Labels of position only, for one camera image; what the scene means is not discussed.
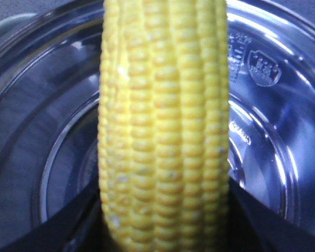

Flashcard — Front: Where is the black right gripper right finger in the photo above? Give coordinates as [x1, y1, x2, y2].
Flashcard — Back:
[229, 179, 315, 251]

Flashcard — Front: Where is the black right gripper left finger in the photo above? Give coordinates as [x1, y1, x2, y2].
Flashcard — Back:
[0, 189, 102, 252]

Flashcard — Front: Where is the yellow corn cob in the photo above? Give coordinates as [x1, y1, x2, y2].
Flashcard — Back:
[98, 1, 229, 251]

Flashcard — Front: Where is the pale green electric cooking pot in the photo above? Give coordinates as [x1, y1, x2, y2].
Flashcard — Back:
[0, 1, 315, 248]

